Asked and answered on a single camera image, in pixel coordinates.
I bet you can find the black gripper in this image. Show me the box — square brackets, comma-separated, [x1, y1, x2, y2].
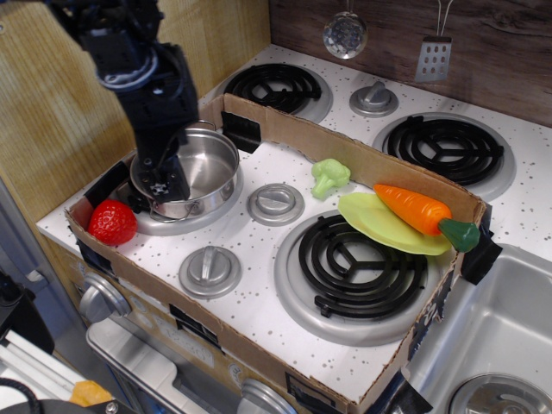
[97, 42, 198, 203]

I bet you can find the orange toy carrot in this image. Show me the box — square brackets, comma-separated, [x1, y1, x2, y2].
[373, 184, 480, 253]

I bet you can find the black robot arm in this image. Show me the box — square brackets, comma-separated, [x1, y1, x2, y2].
[47, 1, 198, 203]

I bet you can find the light green toy plate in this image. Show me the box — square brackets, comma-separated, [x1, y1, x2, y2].
[337, 192, 452, 256]

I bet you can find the small steel pot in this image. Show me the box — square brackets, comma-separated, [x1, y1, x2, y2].
[130, 128, 240, 222]

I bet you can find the red toy strawberry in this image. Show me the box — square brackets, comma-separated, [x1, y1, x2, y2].
[87, 199, 138, 246]

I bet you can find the silver front stove knob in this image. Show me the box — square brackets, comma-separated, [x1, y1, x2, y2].
[179, 246, 242, 299]

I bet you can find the silver stove knob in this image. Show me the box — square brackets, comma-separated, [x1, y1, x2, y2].
[349, 81, 398, 117]
[248, 183, 305, 227]
[179, 246, 242, 299]

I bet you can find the silver middle stove knob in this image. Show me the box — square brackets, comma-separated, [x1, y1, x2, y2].
[248, 183, 305, 227]

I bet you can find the silver oven knob left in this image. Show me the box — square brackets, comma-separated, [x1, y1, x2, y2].
[79, 273, 131, 323]

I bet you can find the silver oven knob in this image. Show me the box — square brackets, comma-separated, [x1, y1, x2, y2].
[236, 379, 298, 414]
[79, 273, 131, 323]

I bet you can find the back left black burner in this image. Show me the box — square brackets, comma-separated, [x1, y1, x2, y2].
[217, 63, 333, 123]

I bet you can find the black burner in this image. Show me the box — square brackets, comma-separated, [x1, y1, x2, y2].
[373, 112, 517, 202]
[217, 63, 333, 123]
[273, 211, 442, 347]

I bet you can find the green toy broccoli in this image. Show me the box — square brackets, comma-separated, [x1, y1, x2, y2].
[311, 159, 351, 199]

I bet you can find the front right black burner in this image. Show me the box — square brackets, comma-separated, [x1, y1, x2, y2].
[273, 211, 442, 347]

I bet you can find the orange yellow object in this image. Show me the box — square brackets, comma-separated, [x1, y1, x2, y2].
[69, 380, 113, 407]

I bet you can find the silver back stove knob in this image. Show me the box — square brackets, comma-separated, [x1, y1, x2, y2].
[349, 81, 398, 117]

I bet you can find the hanging silver strainer ladle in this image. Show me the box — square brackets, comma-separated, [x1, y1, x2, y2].
[323, 0, 368, 60]

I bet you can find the silver oven knob right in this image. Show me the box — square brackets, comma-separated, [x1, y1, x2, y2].
[236, 379, 298, 414]

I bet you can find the hanging silver slotted spatula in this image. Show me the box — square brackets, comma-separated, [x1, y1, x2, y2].
[415, 1, 453, 83]

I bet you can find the back right black burner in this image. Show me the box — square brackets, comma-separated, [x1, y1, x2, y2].
[373, 112, 517, 202]

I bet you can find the cardboard fence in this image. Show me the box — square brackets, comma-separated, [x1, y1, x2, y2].
[66, 94, 492, 413]

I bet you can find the silver toy sink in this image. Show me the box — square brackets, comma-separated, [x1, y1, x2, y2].
[407, 245, 551, 413]

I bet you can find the silver oven door handle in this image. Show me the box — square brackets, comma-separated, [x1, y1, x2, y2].
[85, 318, 242, 414]

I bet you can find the black cable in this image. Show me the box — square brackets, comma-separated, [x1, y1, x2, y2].
[0, 378, 44, 414]

